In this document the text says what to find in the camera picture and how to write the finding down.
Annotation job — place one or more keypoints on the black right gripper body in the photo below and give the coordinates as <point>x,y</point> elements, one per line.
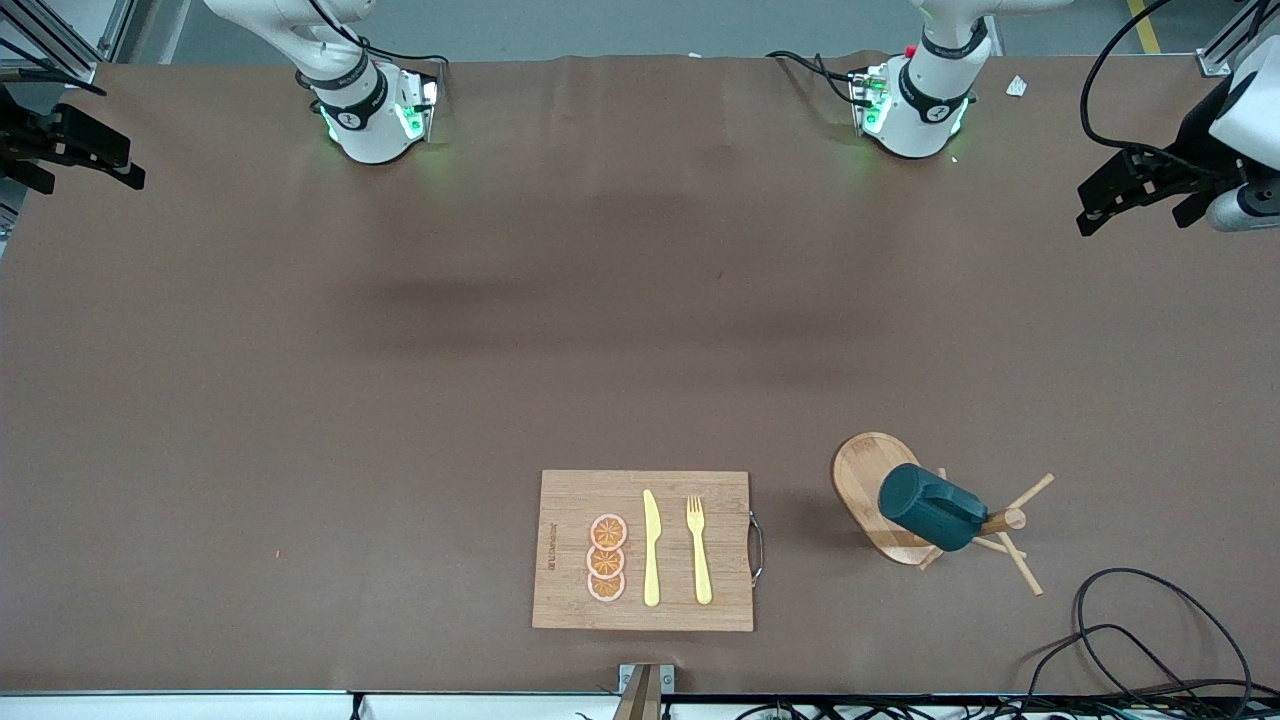
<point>22,137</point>

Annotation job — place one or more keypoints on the yellow plastic knife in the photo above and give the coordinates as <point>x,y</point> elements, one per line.
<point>651,560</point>

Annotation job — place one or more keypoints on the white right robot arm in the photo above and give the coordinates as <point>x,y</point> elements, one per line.
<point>365,130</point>

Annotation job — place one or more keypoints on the wooden mug tree stand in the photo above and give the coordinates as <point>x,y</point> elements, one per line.
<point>865,480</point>

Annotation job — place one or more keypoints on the bamboo cutting board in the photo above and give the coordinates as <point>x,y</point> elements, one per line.
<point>570,600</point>

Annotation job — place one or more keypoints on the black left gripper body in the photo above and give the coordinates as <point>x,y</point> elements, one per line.
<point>1193,139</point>

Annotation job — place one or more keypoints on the toy orange slice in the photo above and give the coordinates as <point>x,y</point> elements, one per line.
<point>608,531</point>
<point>605,562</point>

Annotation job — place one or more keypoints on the white paper scrap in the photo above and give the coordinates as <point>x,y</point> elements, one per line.
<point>1017,86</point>

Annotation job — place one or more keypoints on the aluminium camera post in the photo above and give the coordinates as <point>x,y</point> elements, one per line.
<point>640,695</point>

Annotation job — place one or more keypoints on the yellow plastic fork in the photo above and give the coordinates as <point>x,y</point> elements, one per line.
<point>701,570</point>

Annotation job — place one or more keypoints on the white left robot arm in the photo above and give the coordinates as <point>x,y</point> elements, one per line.
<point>920,120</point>

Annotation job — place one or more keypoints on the metal base bracket green light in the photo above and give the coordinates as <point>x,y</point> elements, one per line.
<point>862,85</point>
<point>425,90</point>

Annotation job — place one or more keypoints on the teal cup yellow inside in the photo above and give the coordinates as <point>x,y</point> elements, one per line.
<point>920,505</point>

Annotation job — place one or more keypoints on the aluminium frame profile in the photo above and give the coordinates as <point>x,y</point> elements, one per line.
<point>1213,62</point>
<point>80,72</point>

